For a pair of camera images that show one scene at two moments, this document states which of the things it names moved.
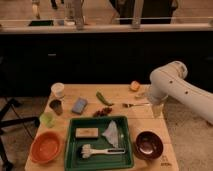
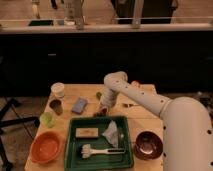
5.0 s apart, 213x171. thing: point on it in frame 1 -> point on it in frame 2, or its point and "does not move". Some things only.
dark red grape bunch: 103,112 does not move
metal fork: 128,105 does not move
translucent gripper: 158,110 -> 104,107
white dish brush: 87,151 does not move
